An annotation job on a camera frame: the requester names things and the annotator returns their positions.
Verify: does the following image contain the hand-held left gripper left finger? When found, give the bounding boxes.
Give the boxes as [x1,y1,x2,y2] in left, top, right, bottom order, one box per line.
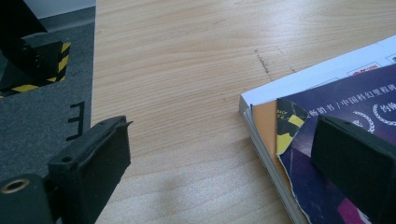
[48,115,134,224]

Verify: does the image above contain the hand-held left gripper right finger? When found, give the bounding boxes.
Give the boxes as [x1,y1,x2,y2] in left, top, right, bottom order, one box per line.
[311,114,396,224]

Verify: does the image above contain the purple magazine torn corner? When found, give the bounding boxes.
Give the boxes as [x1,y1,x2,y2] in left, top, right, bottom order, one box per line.
[250,63,396,224]

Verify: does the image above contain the thick white book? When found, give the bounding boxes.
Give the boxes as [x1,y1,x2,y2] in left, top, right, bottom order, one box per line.
[238,35,396,224]

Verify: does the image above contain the black stand striped base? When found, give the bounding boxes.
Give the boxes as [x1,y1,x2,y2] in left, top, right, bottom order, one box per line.
[0,0,72,99]

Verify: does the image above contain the white cabinet panel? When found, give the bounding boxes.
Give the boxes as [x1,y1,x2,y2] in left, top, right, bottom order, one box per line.
[22,0,97,20]

